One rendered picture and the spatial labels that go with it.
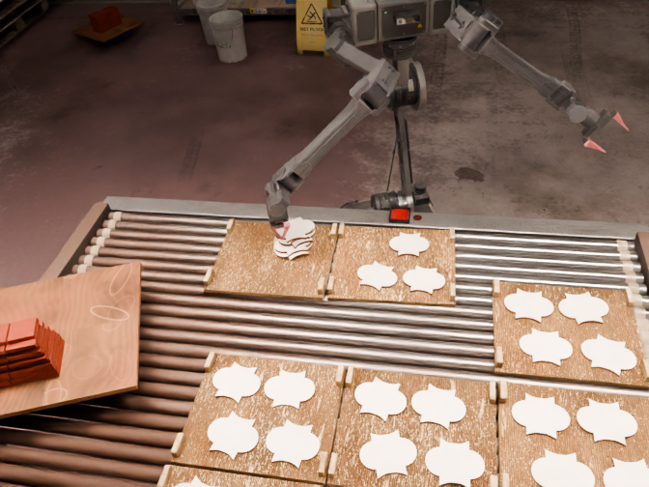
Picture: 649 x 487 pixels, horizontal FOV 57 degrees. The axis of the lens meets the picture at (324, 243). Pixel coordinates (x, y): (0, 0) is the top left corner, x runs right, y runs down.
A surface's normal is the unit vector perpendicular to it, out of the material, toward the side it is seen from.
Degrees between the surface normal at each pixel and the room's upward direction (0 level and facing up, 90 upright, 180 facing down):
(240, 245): 0
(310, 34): 78
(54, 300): 0
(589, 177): 0
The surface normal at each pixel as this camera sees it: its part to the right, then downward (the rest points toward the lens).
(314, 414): -0.08, -0.73
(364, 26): 0.17, 0.66
